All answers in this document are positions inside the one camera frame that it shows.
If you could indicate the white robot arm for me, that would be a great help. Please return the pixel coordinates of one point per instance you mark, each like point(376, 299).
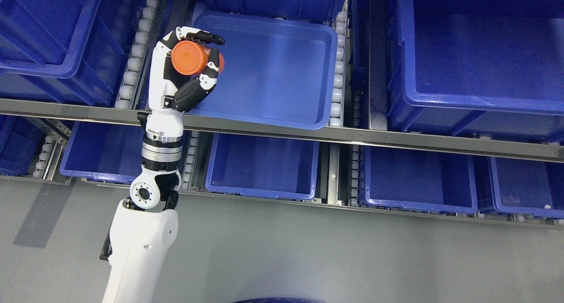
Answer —
point(145, 224)

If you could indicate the blue bin upper left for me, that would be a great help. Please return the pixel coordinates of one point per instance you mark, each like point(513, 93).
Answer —
point(65, 51)

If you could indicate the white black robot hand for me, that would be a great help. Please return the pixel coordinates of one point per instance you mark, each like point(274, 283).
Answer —
point(172, 94)

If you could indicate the blue bin far right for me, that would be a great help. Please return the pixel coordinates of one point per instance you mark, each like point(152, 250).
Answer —
point(520, 187)

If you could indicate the blue bin far left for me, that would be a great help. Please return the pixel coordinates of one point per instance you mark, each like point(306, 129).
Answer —
point(18, 143)

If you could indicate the blue bin upper right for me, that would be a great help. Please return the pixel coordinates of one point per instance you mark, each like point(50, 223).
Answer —
point(471, 68)

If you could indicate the blue bin lower centre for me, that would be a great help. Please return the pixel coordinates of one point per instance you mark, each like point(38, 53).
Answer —
point(273, 168)

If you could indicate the metal shelf rack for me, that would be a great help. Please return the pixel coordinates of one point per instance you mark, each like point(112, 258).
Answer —
point(57, 119)

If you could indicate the blue bin upper centre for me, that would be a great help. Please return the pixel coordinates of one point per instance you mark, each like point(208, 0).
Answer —
point(276, 72)

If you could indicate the blue bin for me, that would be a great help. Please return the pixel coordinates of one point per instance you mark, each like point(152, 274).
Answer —
point(276, 72)
point(104, 152)
point(18, 143)
point(65, 51)
point(417, 180)
point(520, 187)
point(471, 68)
point(273, 168)

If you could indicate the blue bin lower left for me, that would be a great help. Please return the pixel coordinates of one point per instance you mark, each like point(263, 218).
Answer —
point(104, 152)

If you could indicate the blue bin lower right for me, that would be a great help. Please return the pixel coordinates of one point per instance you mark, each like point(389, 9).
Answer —
point(417, 180)

